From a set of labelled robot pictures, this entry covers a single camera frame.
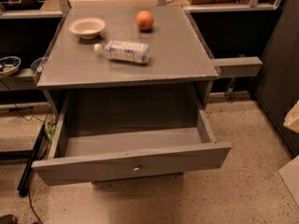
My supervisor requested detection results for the grey side shelf beam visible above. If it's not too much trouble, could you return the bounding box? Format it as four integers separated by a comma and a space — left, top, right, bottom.
211, 57, 263, 78

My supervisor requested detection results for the beige paper bowl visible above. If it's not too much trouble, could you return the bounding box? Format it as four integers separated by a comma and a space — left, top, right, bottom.
68, 17, 106, 39

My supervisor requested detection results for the dark shoe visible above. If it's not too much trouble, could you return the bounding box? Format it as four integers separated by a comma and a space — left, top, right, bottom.
0, 215, 17, 224

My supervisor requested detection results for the black floor bar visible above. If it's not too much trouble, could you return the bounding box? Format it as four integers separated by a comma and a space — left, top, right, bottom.
17, 125, 45, 197

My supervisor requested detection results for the black floor cable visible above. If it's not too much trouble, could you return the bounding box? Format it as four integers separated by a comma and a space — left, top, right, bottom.
0, 77, 52, 224

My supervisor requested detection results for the blue patterned bowl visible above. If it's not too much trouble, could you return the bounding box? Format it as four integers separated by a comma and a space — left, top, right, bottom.
0, 56, 21, 76

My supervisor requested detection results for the orange fruit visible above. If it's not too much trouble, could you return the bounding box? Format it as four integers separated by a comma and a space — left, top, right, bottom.
135, 10, 153, 31

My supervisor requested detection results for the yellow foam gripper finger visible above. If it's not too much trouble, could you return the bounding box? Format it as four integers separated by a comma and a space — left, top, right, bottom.
283, 100, 299, 133

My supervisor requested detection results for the clear plastic water bottle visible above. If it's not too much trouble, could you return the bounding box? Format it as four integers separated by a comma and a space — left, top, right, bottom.
93, 40, 150, 64

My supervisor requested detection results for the light floor panel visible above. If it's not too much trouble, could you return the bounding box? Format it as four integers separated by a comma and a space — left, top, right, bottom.
278, 155, 299, 206

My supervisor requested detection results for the grey drawer cabinet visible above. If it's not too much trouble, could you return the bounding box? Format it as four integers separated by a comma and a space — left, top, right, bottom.
36, 5, 221, 185

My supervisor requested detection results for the grey top drawer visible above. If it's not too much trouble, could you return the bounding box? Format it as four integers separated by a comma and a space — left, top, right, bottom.
31, 91, 233, 187

